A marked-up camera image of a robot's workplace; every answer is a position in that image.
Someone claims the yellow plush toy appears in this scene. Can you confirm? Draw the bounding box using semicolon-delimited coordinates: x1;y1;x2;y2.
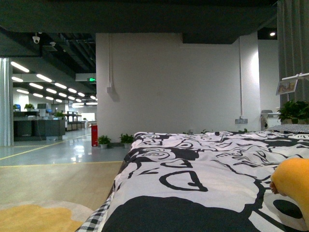
270;158;309;226

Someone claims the right small potted plant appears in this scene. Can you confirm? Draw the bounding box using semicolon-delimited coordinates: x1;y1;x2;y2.
119;133;134;149

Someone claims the small potted plant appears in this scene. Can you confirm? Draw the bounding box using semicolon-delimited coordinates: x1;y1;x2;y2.
98;135;111;149
119;133;134;149

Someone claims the left small potted plant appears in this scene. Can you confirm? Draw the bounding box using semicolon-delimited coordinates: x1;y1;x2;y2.
98;135;111;149

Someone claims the red floor sign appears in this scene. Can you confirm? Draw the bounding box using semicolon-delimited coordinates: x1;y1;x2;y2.
91;125;98;147

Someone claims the black white patterned duvet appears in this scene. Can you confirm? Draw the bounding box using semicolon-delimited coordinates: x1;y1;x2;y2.
99;131;309;232

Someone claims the checkered bed sheet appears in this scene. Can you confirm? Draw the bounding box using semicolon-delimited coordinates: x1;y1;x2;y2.
76;193;114;232

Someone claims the dark office counter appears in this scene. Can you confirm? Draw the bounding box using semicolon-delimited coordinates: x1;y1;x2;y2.
13;111;66;142

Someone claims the checkered pillow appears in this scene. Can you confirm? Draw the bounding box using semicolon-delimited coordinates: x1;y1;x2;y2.
266;124;309;134

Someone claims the picture card on stand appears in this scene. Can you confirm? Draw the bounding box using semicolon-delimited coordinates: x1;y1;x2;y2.
276;79;297;95

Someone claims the large green potted plant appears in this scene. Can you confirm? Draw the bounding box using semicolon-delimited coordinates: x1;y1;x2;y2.
277;100;309;124

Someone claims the yellow grey rug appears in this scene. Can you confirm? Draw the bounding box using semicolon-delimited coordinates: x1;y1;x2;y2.
0;201;93;232

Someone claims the grey curtain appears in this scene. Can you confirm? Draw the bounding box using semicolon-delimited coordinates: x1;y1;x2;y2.
277;0;309;109

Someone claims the grey wall socket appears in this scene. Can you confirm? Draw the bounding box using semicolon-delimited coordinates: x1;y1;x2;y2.
235;118;248;124

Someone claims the white security camera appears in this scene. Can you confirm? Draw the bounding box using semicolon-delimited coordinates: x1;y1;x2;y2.
32;36;40;44

